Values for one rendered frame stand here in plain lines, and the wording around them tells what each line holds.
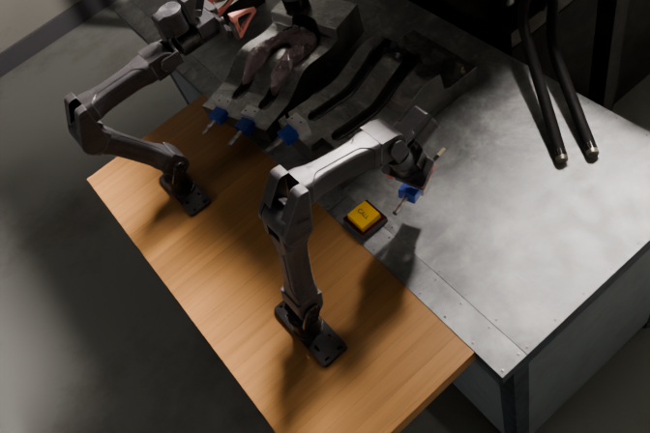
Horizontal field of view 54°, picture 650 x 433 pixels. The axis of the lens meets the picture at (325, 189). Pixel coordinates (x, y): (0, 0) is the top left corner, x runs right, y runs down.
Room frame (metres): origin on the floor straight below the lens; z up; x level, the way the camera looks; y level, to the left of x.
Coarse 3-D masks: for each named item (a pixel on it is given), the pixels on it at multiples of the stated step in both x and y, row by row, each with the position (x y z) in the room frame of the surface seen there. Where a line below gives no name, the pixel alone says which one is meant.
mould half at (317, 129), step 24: (360, 48) 1.40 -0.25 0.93; (408, 48) 1.39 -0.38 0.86; (432, 48) 1.35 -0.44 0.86; (384, 72) 1.27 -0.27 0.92; (432, 72) 1.19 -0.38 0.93; (456, 72) 1.23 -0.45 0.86; (312, 96) 1.34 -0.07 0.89; (360, 96) 1.27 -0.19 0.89; (408, 96) 1.16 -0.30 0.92; (432, 96) 1.17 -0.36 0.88; (456, 96) 1.19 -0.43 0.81; (336, 120) 1.22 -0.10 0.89; (384, 120) 1.15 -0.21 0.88; (312, 144) 1.16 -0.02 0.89; (336, 144) 1.13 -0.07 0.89
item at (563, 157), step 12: (528, 36) 1.20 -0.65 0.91; (528, 48) 1.17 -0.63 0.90; (528, 60) 1.14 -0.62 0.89; (540, 72) 1.09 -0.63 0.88; (540, 84) 1.06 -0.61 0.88; (540, 96) 1.03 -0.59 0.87; (552, 108) 0.99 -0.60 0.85; (552, 120) 0.96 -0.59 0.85; (552, 132) 0.93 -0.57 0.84; (552, 144) 0.91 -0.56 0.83; (564, 156) 0.86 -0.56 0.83
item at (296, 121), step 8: (296, 112) 1.27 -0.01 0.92; (288, 120) 1.26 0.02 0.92; (296, 120) 1.24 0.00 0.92; (304, 120) 1.23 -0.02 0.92; (288, 128) 1.24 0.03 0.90; (296, 128) 1.22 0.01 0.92; (304, 128) 1.22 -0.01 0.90; (280, 136) 1.23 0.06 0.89; (288, 136) 1.21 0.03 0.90; (296, 136) 1.22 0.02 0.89; (288, 144) 1.21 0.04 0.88
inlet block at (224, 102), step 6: (222, 96) 1.50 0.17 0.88; (216, 102) 1.48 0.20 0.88; (222, 102) 1.47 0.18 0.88; (228, 102) 1.46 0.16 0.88; (234, 102) 1.46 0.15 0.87; (216, 108) 1.47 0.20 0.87; (222, 108) 1.46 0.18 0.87; (228, 108) 1.45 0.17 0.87; (210, 114) 1.46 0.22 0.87; (216, 114) 1.45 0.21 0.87; (222, 114) 1.44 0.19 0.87; (216, 120) 1.43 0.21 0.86; (222, 120) 1.43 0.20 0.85; (210, 126) 1.42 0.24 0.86; (204, 132) 1.41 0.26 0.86
